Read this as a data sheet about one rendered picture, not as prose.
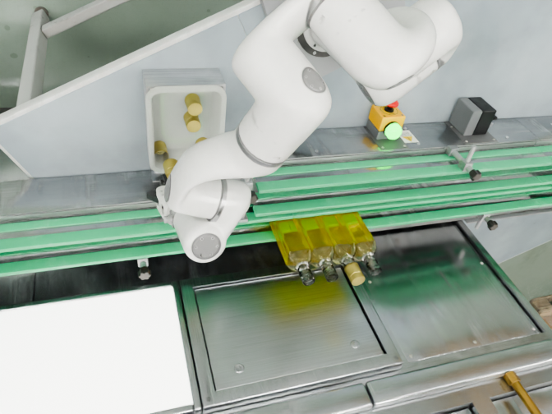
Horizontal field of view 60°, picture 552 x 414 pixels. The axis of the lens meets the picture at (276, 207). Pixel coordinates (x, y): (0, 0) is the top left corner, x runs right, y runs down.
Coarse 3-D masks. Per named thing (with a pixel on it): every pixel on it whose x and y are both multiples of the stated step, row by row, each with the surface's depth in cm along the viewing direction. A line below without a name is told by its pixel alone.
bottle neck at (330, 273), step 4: (324, 260) 113; (328, 260) 113; (320, 264) 114; (324, 264) 113; (328, 264) 112; (332, 264) 113; (324, 268) 112; (328, 268) 112; (332, 268) 112; (324, 272) 112; (328, 272) 111; (332, 272) 111; (336, 272) 112; (324, 276) 112; (328, 276) 111; (332, 276) 113; (336, 276) 111; (328, 280) 111; (332, 280) 112
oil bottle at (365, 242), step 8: (344, 216) 124; (352, 216) 125; (360, 216) 125; (352, 224) 122; (360, 224) 123; (352, 232) 120; (360, 232) 120; (368, 232) 121; (360, 240) 118; (368, 240) 119; (360, 248) 117; (368, 248) 117; (360, 256) 118
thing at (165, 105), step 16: (160, 96) 109; (176, 96) 110; (208, 96) 112; (224, 96) 106; (160, 112) 112; (176, 112) 113; (208, 112) 115; (224, 112) 108; (160, 128) 115; (176, 128) 116; (208, 128) 118; (224, 128) 112; (176, 144) 119; (192, 144) 120; (160, 160) 116
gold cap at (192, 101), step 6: (186, 96) 110; (192, 96) 110; (198, 96) 111; (186, 102) 109; (192, 102) 108; (198, 102) 108; (192, 108) 108; (198, 108) 109; (192, 114) 109; (198, 114) 110
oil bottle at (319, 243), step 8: (304, 224) 120; (312, 224) 120; (320, 224) 120; (304, 232) 118; (312, 232) 118; (320, 232) 118; (312, 240) 116; (320, 240) 116; (328, 240) 117; (312, 248) 114; (320, 248) 114; (328, 248) 115; (312, 256) 115; (320, 256) 113; (328, 256) 114; (312, 264) 116
